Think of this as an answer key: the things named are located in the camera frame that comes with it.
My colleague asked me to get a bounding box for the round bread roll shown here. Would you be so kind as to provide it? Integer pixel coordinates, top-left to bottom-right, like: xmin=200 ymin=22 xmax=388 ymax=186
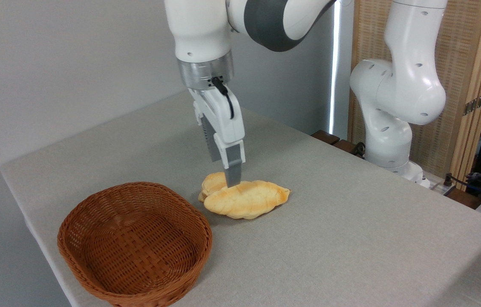
xmin=198 ymin=172 xmax=228 ymax=203

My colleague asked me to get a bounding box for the long braided bread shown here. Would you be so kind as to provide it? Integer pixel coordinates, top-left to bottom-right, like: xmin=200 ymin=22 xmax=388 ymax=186
xmin=203 ymin=180 xmax=291 ymax=220

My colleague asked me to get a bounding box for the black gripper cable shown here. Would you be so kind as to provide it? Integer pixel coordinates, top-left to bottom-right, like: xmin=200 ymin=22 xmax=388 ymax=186
xmin=210 ymin=77 xmax=235 ymax=120

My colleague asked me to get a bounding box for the wooden rattan folding screen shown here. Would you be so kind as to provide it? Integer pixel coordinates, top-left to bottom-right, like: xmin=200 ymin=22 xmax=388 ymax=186
xmin=348 ymin=0 xmax=481 ymax=185

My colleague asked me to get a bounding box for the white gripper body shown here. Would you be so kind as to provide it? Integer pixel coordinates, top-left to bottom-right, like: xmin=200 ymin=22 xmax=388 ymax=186
xmin=187 ymin=85 xmax=245 ymax=144

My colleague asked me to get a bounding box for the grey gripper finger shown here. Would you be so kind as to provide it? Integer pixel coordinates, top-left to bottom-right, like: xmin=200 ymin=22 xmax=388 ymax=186
xmin=213 ymin=133 xmax=247 ymax=188
xmin=193 ymin=101 xmax=224 ymax=164

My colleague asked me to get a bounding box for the brass screen hinge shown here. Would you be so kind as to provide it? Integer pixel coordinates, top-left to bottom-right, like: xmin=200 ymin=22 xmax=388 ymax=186
xmin=463 ymin=90 xmax=481 ymax=116

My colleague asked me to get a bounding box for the brown wicker basket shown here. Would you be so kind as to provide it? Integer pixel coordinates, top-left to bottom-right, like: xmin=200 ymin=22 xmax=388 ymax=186
xmin=57 ymin=182 xmax=213 ymax=307

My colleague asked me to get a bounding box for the black cable bundle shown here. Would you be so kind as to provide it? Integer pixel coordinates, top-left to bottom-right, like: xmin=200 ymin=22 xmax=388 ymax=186
xmin=442 ymin=170 xmax=481 ymax=206

